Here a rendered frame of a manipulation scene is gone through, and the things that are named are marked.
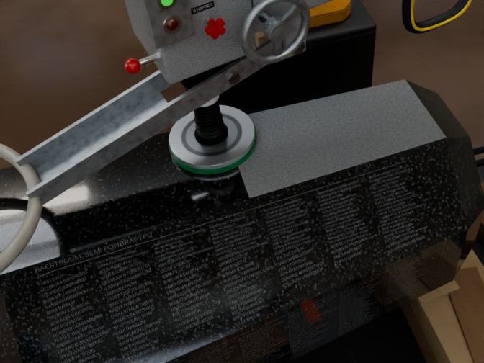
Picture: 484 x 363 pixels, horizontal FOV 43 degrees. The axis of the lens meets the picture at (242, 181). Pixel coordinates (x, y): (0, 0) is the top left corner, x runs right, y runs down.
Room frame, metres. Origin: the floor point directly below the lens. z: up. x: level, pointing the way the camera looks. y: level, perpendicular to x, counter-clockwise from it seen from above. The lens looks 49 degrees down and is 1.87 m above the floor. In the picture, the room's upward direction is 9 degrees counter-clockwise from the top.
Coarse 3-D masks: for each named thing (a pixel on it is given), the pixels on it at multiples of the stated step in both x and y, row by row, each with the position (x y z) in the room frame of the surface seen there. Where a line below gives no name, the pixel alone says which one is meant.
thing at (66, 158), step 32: (256, 64) 1.06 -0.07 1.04; (128, 96) 1.08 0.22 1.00; (160, 96) 1.08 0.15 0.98; (192, 96) 1.01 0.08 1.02; (96, 128) 1.05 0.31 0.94; (128, 128) 0.97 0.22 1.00; (160, 128) 0.98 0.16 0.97; (32, 160) 0.99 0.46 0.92; (64, 160) 0.99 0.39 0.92; (96, 160) 0.93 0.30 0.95; (32, 192) 0.88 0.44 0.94
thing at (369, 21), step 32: (352, 0) 1.69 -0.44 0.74; (320, 32) 1.55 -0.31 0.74; (352, 32) 1.54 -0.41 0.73; (224, 64) 1.50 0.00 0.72; (288, 64) 1.51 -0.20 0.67; (320, 64) 1.52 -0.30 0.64; (352, 64) 1.54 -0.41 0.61; (224, 96) 1.49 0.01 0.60; (256, 96) 1.51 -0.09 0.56; (288, 96) 1.52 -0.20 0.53; (320, 96) 1.53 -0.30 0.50
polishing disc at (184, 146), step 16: (192, 112) 1.17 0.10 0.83; (224, 112) 1.15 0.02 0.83; (240, 112) 1.14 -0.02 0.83; (176, 128) 1.12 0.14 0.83; (192, 128) 1.11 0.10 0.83; (240, 128) 1.09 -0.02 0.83; (176, 144) 1.07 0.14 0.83; (192, 144) 1.06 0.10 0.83; (224, 144) 1.04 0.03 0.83; (240, 144) 1.03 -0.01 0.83; (192, 160) 1.00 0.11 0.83; (208, 160) 1.00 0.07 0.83; (224, 160) 0.99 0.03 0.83
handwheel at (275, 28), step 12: (264, 0) 0.97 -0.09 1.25; (276, 0) 0.97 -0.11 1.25; (288, 0) 0.98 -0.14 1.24; (300, 0) 0.99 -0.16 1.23; (252, 12) 0.96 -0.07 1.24; (264, 12) 1.02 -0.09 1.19; (288, 12) 0.99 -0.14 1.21; (300, 12) 0.99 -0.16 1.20; (252, 24) 0.95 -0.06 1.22; (264, 24) 0.97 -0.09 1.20; (276, 24) 0.96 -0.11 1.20; (300, 24) 1.00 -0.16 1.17; (240, 36) 0.96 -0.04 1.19; (276, 36) 0.96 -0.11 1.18; (300, 36) 0.99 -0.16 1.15; (252, 48) 0.96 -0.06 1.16; (276, 48) 0.97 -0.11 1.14; (288, 48) 0.98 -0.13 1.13; (264, 60) 0.96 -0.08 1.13; (276, 60) 0.97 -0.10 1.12
